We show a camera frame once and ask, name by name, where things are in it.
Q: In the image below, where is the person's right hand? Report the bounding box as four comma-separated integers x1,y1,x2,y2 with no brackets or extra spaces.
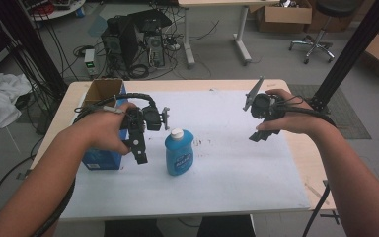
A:
256,88,324,136

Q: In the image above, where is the black office chair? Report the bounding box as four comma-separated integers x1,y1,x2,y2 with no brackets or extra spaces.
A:
288,0,363,65

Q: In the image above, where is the blue bottle with white cap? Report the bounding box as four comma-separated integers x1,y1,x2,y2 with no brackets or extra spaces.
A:
164,127,195,177

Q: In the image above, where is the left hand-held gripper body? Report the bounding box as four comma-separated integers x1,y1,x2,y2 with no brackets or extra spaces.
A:
121,105,171,132

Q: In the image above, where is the blue cardboard box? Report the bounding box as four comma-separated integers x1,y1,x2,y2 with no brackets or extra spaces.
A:
80,78,128,171

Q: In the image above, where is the black metal frame post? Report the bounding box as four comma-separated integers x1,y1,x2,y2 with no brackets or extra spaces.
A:
310,0,379,114
0,0,69,102

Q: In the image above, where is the grey computer tower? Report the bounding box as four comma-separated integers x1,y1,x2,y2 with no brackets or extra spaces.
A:
145,34,167,69

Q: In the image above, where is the person's leg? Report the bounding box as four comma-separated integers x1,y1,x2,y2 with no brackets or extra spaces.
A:
104,218,165,237
196,214,257,237

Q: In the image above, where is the black computer tower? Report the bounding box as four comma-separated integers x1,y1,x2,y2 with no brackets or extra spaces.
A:
101,15,140,73

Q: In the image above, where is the round white table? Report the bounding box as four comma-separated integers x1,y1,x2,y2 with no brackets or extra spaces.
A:
22,0,87,22

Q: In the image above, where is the white desk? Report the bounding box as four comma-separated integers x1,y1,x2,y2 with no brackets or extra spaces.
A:
177,0,281,69

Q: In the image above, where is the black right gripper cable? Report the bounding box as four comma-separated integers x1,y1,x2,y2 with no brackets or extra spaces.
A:
284,95,339,237

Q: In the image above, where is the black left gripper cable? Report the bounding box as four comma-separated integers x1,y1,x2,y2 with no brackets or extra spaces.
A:
33,92,158,237

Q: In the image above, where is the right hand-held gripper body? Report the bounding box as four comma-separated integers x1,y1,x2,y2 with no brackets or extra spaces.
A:
243,76,287,124

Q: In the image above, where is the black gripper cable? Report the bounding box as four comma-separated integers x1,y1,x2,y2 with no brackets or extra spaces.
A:
33,92,158,237
284,95,339,237

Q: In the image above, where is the person's left hand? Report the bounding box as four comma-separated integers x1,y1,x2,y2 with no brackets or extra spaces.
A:
77,102,139,156

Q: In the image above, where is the person's right leg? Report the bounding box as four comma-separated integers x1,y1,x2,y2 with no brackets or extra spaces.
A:
196,214,257,237

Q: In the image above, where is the person's left leg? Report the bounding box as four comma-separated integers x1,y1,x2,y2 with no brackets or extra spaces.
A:
104,218,165,237

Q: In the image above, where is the white table mat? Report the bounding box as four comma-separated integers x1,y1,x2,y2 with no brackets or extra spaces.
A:
60,90,311,220

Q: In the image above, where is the white cloth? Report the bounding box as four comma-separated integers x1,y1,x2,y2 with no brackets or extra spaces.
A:
0,71,33,132

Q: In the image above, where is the small white power supply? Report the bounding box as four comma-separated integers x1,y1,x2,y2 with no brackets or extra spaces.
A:
83,48,98,77

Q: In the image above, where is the grey floor mat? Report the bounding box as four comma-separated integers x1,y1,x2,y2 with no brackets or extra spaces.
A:
287,83,373,140

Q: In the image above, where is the black floor cable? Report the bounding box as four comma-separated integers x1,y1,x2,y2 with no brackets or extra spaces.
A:
0,153,37,214

